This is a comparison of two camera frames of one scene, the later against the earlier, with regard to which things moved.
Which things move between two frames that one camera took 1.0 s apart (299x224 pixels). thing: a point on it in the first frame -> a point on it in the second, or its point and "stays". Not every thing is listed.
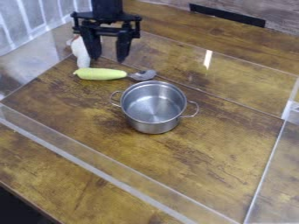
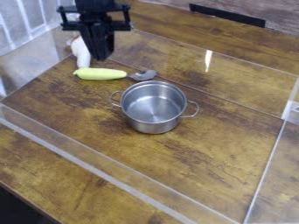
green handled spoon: (109, 74) stays
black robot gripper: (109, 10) -> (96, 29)
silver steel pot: (154, 104) stays
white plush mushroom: (79, 51) stays
